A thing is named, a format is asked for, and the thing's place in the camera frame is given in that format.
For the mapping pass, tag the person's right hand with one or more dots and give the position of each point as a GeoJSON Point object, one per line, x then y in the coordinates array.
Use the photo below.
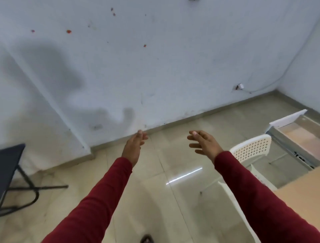
{"type": "Point", "coordinates": [207, 145]}

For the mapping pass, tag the person's left hand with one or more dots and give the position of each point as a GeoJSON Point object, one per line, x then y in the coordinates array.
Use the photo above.
{"type": "Point", "coordinates": [133, 147]}

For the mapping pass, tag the white drawer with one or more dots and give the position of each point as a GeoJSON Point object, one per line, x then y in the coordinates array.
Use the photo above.
{"type": "Point", "coordinates": [287, 120]}

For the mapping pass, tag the person's left forearm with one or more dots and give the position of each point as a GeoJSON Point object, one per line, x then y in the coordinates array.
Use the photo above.
{"type": "Point", "coordinates": [95, 207]}

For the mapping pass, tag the person's right forearm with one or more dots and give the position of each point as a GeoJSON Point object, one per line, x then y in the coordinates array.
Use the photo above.
{"type": "Point", "coordinates": [262, 205]}

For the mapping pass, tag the white perforated plastic chair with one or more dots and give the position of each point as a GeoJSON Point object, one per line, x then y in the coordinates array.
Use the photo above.
{"type": "Point", "coordinates": [267, 139]}

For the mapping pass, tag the light wooden table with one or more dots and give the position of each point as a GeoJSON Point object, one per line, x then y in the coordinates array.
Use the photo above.
{"type": "Point", "coordinates": [282, 191]}

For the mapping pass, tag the dark grey slipper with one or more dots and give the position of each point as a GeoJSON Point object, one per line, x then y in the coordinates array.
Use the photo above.
{"type": "Point", "coordinates": [147, 239]}

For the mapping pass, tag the black metal folding stand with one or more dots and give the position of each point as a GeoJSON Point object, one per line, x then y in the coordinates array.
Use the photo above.
{"type": "Point", "coordinates": [10, 162]}

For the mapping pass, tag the white wall plug adapter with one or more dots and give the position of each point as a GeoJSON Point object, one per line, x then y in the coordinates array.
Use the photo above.
{"type": "Point", "coordinates": [240, 86]}

